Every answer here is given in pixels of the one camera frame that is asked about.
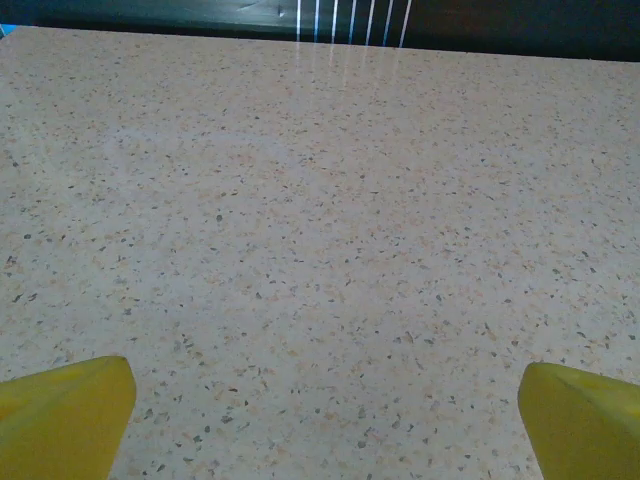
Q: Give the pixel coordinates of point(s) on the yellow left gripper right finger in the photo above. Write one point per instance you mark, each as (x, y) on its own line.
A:
(585, 425)

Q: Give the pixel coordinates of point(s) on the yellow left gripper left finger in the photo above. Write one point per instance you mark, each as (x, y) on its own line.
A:
(60, 420)

